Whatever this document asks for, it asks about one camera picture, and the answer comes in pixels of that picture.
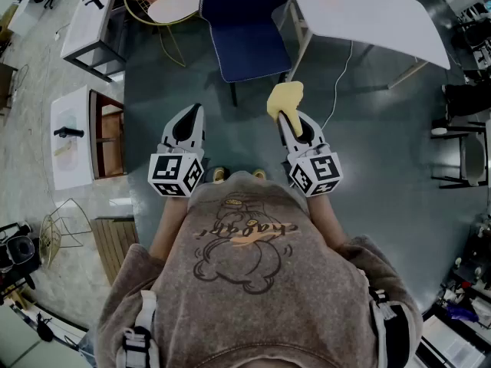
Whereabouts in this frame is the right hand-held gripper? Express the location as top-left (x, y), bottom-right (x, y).
top-left (277, 110), bottom-right (343, 199)

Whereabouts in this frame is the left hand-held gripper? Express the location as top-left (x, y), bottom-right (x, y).
top-left (148, 103), bottom-right (207, 198)

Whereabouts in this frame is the yellow cloth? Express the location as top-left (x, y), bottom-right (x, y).
top-left (266, 81), bottom-right (305, 137)

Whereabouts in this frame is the dark blue chair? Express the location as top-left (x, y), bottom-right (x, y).
top-left (199, 0), bottom-right (293, 107)

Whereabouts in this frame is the person's left forearm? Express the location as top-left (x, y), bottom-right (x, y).
top-left (148, 194), bottom-right (192, 262)

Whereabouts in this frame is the person's right forearm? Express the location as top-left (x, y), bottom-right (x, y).
top-left (306, 192), bottom-right (348, 249)

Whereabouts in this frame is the black upholstered chair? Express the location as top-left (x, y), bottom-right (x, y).
top-left (440, 83), bottom-right (491, 122)

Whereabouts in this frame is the white seat cushion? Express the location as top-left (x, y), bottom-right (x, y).
top-left (147, 0), bottom-right (204, 25)

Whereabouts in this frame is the white table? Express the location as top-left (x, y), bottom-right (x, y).
top-left (274, 0), bottom-right (452, 90)

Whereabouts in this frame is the wooden slat board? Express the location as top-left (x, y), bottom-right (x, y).
top-left (90, 215), bottom-right (140, 286)

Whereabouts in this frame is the person's brown shirt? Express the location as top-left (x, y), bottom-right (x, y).
top-left (95, 170), bottom-right (425, 368)

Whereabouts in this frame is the black shelf rack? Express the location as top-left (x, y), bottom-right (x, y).
top-left (429, 0), bottom-right (491, 84)

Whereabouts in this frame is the cluttered workbench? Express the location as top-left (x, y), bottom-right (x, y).
top-left (420, 212), bottom-right (491, 368)

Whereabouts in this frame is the white desk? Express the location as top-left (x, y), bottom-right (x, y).
top-left (0, 304), bottom-right (91, 368)

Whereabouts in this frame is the white cable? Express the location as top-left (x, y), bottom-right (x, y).
top-left (320, 39), bottom-right (354, 130)

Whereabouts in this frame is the white sink cabinet wooden frame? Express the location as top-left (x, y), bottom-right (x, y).
top-left (49, 84), bottom-right (127, 191)

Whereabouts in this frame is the white sink cabinet black frame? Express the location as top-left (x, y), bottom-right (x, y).
top-left (61, 0), bottom-right (127, 83)

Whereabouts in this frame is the gold wire basket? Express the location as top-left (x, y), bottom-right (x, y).
top-left (40, 197), bottom-right (93, 270)

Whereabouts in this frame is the right harness strap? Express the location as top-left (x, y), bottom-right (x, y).
top-left (367, 287), bottom-right (414, 368)

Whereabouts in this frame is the harness strap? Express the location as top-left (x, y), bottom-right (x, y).
top-left (367, 287), bottom-right (414, 368)
top-left (122, 289), bottom-right (160, 368)

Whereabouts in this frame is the left harness strap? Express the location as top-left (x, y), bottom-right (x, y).
top-left (122, 289), bottom-right (160, 368)

